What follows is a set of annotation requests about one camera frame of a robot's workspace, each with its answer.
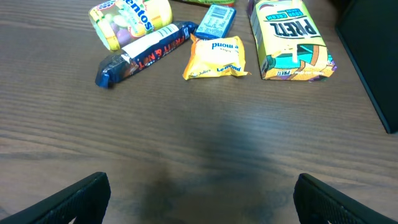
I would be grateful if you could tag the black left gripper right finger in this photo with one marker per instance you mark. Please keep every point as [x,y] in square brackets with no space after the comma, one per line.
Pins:
[318,203]

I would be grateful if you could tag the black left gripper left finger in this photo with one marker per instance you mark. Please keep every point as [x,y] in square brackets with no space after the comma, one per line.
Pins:
[83,202]

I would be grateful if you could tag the yellow Pretz snack box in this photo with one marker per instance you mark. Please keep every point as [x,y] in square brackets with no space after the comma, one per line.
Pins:
[289,45]

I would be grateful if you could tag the yellow Julie's Le-mond biscuit pack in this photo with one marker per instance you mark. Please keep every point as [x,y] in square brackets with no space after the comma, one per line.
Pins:
[216,58]

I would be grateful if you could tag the yellow Mentos candy bottle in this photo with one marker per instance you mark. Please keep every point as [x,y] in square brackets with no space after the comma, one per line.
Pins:
[120,22]

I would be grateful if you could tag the blue gum pack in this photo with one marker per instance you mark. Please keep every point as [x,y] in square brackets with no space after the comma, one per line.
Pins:
[216,22]

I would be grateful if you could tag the blue fruit and nut bar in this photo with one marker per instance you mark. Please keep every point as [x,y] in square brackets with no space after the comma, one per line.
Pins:
[142,53]

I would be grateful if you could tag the black open gift box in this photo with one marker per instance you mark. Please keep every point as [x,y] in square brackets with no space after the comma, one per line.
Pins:
[368,31]

